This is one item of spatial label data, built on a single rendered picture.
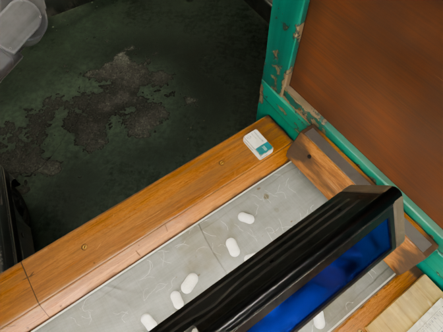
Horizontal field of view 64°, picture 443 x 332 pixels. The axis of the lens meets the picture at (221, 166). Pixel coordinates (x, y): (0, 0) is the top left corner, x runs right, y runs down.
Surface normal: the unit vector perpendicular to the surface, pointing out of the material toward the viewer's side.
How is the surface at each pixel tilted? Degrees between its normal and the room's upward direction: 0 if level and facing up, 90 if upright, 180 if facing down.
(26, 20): 50
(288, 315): 58
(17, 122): 0
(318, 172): 67
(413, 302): 0
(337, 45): 90
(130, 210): 0
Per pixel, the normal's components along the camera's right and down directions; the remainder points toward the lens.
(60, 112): 0.00, -0.49
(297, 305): 0.49, 0.34
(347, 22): -0.81, 0.51
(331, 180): -0.75, 0.28
